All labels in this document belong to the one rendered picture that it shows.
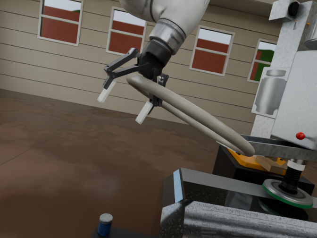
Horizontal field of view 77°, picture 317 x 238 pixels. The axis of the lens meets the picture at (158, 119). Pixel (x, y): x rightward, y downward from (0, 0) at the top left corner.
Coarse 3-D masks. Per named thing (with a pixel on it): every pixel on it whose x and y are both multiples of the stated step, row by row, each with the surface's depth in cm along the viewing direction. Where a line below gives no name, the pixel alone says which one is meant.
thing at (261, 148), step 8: (248, 136) 89; (256, 136) 91; (256, 144) 77; (264, 144) 78; (272, 144) 80; (280, 144) 97; (288, 144) 99; (256, 152) 78; (264, 152) 79; (272, 152) 81; (280, 152) 82; (288, 152) 84; (296, 152) 86; (304, 152) 88; (312, 152) 90; (312, 160) 91
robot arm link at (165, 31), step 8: (160, 24) 52; (168, 24) 51; (152, 32) 53; (160, 32) 51; (168, 32) 51; (176, 32) 51; (160, 40) 51; (168, 40) 51; (176, 40) 52; (184, 40) 55; (168, 48) 53; (176, 48) 53
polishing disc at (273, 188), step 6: (270, 180) 107; (276, 180) 109; (270, 186) 100; (276, 186) 101; (276, 192) 94; (282, 192) 95; (300, 192) 100; (288, 198) 91; (294, 198) 91; (300, 198) 93; (306, 198) 94; (312, 198) 95; (306, 204) 90
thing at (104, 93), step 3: (114, 81) 50; (111, 84) 50; (114, 84) 50; (108, 87) 51; (111, 87) 50; (105, 90) 51; (108, 90) 50; (102, 93) 52; (105, 93) 50; (108, 93) 51; (99, 96) 52; (102, 96) 51; (105, 96) 50; (99, 99) 52; (102, 99) 50; (105, 99) 51; (102, 102) 50
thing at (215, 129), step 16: (128, 80) 60; (144, 80) 52; (160, 96) 48; (176, 96) 47; (176, 112) 92; (192, 112) 46; (208, 128) 88; (224, 128) 47; (224, 144) 80; (240, 144) 49
